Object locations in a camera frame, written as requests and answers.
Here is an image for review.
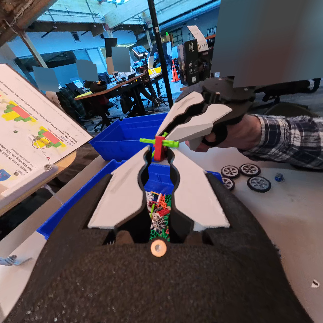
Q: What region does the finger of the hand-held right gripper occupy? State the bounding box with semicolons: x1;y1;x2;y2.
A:
156;91;207;137
164;104;234;151

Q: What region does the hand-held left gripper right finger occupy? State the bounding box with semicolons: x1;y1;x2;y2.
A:
168;146;230;230

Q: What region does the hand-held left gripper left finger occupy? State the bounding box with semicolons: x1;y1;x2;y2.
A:
87;146;152;230

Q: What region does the green toy rod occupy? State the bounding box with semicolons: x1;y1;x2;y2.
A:
140;136;180;148

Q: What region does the person's right hand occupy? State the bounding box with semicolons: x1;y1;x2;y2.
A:
194;114;263;153

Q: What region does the orange traffic cone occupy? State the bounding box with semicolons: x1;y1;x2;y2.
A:
171;58;181;84

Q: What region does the pile of colourful toy pieces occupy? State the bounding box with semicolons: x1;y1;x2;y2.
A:
146;191;173;239

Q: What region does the black printed box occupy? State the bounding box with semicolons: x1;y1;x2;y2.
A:
177;39;212;86

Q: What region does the empty blue plastic bin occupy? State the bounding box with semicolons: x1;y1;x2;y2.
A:
89;112;169;162

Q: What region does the black metal pole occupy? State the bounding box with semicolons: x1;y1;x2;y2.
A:
147;0;174;108

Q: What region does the white instruction sheet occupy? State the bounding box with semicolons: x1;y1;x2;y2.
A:
0;64;93;192

